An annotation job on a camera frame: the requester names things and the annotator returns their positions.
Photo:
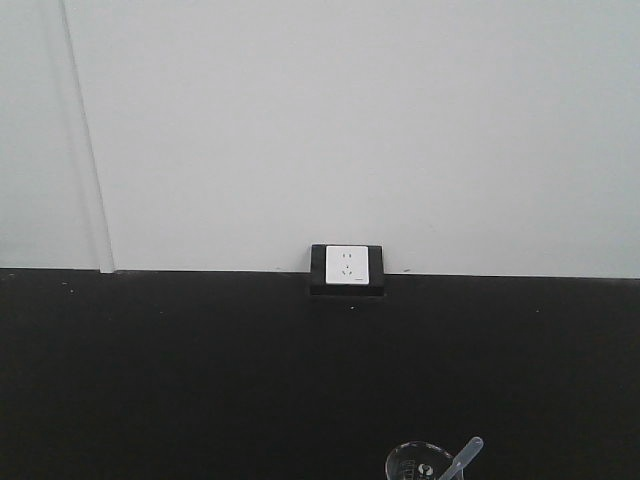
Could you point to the white wall power socket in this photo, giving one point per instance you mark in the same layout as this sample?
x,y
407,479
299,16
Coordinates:
x,y
346,265

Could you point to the clear glass beaker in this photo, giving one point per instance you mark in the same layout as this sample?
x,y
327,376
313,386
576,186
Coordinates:
x,y
417,460

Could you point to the clear plastic pipette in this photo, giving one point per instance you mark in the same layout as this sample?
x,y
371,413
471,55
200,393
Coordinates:
x,y
463,458

